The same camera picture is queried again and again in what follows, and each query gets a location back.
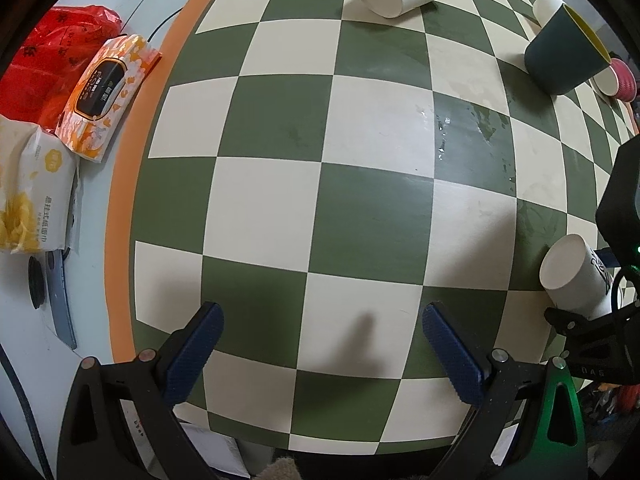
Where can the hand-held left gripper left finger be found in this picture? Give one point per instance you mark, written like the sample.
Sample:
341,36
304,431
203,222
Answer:
194,355

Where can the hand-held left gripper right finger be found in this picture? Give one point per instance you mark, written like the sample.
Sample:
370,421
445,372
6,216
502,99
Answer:
450,355

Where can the orange wet wipes pack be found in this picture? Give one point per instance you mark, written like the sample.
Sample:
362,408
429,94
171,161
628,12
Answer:
105,92

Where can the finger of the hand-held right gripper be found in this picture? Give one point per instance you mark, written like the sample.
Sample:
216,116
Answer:
585,332

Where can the yellow white tissue pack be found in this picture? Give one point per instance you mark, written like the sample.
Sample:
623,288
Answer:
32,190

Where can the small white cup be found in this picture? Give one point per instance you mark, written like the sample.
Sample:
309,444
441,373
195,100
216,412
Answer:
547,7

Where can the beige fluffy cloth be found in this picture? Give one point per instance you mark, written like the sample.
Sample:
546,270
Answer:
280,469

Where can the red plastic bag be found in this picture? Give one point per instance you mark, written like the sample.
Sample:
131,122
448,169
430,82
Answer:
50,55

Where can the dark green cup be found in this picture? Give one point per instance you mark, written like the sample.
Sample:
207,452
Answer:
565,52

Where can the pink paper cup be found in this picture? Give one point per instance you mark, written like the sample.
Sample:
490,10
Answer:
620,80

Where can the green white checkered mat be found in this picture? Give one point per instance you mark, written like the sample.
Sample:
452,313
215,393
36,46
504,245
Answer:
320,200

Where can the grey blue flat tool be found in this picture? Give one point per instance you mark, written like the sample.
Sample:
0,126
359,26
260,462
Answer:
60,300

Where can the black round knob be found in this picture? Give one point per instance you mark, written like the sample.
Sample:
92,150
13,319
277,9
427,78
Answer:
36,281

